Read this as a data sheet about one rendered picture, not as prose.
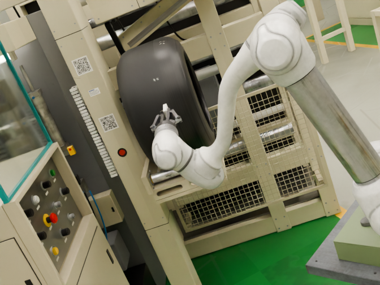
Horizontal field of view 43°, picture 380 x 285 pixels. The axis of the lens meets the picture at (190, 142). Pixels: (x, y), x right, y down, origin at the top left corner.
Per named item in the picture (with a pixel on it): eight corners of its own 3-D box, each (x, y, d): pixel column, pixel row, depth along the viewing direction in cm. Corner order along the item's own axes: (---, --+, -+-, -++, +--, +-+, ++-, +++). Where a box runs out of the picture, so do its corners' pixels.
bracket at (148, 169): (148, 195, 229) (140, 177, 225) (154, 162, 266) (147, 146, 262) (155, 193, 228) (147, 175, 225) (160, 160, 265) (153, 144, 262)
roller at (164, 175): (151, 185, 231) (148, 177, 229) (152, 181, 235) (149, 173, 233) (221, 162, 226) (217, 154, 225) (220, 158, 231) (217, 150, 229)
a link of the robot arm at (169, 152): (146, 143, 177) (175, 162, 181) (145, 165, 163) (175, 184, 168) (163, 121, 173) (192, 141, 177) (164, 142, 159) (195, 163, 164)
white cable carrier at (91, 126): (111, 177, 239) (69, 89, 223) (112, 173, 244) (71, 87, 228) (119, 175, 238) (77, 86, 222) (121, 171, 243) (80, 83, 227)
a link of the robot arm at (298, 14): (244, 32, 154) (240, 42, 142) (284, -13, 146) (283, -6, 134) (274, 59, 156) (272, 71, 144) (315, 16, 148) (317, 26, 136)
